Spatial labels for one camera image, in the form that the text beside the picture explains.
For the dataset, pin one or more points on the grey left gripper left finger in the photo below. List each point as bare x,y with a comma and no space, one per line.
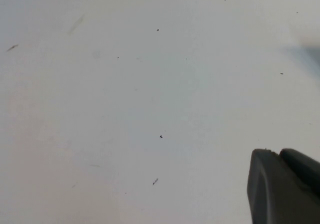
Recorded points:
270,191

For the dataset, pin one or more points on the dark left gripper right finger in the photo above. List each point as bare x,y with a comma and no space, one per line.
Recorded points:
302,170

